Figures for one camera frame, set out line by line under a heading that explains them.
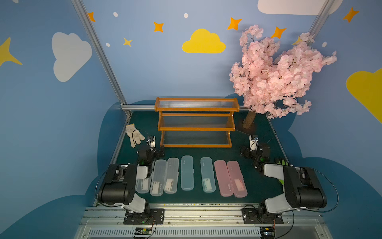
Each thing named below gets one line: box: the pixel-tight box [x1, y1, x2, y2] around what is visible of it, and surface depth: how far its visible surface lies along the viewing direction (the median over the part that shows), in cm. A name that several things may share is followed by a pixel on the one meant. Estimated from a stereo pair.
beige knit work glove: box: [125, 123, 146, 148], surface depth 108 cm
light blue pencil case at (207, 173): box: [200, 156, 216, 193], surface depth 90 cm
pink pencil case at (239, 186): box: [226, 160, 248, 199], surface depth 87 cm
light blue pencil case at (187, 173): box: [181, 155, 194, 191], surface depth 91 cm
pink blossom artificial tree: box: [229, 24, 338, 129], surface depth 71 cm
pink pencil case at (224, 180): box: [213, 159, 234, 197], surface depth 88 cm
